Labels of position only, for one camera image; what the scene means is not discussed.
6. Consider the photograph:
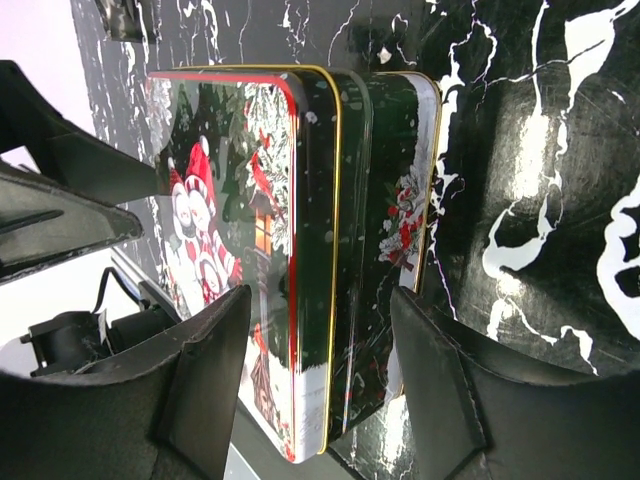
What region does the gold tin lid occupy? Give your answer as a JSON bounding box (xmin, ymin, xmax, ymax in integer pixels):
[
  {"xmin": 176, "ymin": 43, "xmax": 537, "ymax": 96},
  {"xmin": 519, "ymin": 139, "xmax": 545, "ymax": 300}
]
[{"xmin": 146, "ymin": 65, "xmax": 342, "ymax": 463}]

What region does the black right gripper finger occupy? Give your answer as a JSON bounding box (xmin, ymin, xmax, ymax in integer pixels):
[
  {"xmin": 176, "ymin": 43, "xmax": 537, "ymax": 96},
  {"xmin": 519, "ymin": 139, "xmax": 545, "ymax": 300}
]
[
  {"xmin": 1, "ymin": 60, "xmax": 160, "ymax": 205},
  {"xmin": 1, "ymin": 164, "xmax": 143, "ymax": 280}
]

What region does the gold tin with cups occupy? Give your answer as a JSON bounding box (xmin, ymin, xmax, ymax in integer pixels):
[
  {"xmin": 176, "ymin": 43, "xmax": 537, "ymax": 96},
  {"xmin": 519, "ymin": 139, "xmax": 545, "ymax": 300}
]
[{"xmin": 328, "ymin": 71, "xmax": 441, "ymax": 441}]

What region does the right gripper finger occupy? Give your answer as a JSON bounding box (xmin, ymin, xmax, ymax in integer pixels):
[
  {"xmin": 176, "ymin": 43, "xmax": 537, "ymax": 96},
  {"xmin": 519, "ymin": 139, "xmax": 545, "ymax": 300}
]
[
  {"xmin": 391, "ymin": 287, "xmax": 639, "ymax": 479},
  {"xmin": 1, "ymin": 285, "xmax": 251, "ymax": 479}
]

